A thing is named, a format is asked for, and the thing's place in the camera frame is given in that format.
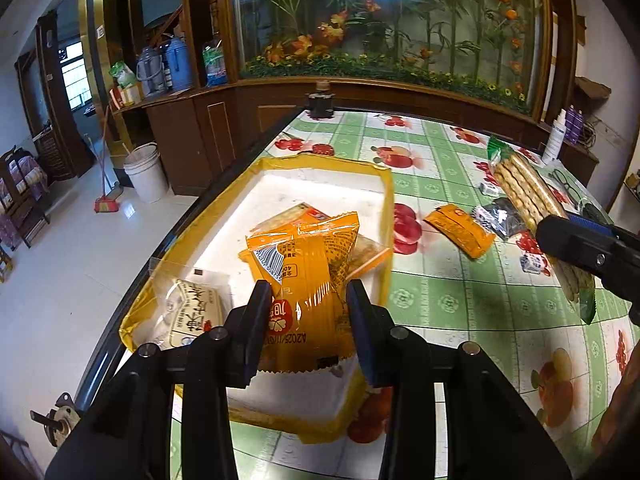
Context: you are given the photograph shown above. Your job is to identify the white printed snack packet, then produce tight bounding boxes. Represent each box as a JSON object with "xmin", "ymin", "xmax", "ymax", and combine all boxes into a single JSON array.
[{"xmin": 145, "ymin": 258, "xmax": 232, "ymax": 350}]

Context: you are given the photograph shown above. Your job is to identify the wooden cabinet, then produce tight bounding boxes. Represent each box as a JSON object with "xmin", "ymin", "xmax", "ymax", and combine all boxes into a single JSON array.
[{"xmin": 114, "ymin": 76, "xmax": 599, "ymax": 196}]

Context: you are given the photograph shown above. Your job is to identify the red broom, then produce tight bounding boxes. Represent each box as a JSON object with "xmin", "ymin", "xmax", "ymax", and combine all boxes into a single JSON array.
[{"xmin": 89, "ymin": 105, "xmax": 122, "ymax": 214}]

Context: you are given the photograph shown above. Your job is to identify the yellow white storage box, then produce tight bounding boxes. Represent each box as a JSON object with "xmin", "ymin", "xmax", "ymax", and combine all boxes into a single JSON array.
[{"xmin": 118, "ymin": 153, "xmax": 396, "ymax": 444}]

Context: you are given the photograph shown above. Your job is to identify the white spray bottle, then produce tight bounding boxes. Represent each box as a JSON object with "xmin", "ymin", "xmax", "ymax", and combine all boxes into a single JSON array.
[{"xmin": 541, "ymin": 108, "xmax": 566, "ymax": 165}]

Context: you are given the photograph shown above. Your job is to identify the small white candy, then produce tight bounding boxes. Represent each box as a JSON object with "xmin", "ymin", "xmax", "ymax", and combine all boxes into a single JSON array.
[
  {"xmin": 520, "ymin": 252, "xmax": 550, "ymax": 276},
  {"xmin": 478, "ymin": 182, "xmax": 501, "ymax": 198}
]

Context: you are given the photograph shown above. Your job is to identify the grey water jug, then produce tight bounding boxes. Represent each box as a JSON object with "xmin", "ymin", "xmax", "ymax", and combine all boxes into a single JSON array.
[{"xmin": 136, "ymin": 47, "xmax": 166, "ymax": 99}]

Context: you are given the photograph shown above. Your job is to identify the blue thermos jug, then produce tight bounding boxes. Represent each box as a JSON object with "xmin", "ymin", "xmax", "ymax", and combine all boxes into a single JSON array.
[{"xmin": 165, "ymin": 37, "xmax": 193, "ymax": 91}]

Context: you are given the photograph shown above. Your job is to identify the long cracker pack green ends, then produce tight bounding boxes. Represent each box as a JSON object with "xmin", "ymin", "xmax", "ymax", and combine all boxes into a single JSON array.
[{"xmin": 487, "ymin": 136, "xmax": 596, "ymax": 324}]

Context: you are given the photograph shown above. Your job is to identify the black eyeglasses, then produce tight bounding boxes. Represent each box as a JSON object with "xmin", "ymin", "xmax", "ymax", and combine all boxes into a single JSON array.
[{"xmin": 549, "ymin": 168, "xmax": 601, "ymax": 216}]

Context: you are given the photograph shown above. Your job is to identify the small orange snack packet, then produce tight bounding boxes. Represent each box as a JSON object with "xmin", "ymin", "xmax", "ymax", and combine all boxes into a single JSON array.
[{"xmin": 424, "ymin": 204, "xmax": 496, "ymax": 259}]

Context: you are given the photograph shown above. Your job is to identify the white plastic bucket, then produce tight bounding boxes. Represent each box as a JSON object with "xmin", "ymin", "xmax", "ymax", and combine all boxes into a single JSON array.
[{"xmin": 124, "ymin": 142, "xmax": 169, "ymax": 204}]

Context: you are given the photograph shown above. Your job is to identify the silver foil snack bag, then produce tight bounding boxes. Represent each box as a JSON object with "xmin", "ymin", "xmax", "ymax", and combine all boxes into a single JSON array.
[{"xmin": 472, "ymin": 197, "xmax": 527, "ymax": 240}]

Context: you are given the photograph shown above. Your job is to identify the wooden chair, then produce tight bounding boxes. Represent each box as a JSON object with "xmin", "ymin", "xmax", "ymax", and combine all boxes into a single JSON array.
[{"xmin": 1, "ymin": 146, "xmax": 50, "ymax": 252}]

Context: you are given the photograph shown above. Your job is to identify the small dark jar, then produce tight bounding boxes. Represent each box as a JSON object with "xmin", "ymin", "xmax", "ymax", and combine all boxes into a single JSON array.
[{"xmin": 307, "ymin": 79, "xmax": 334, "ymax": 119}]

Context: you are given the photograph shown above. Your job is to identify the flower painted glass screen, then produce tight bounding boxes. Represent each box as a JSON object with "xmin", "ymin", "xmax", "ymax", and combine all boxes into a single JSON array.
[{"xmin": 232, "ymin": 0, "xmax": 542, "ymax": 114}]

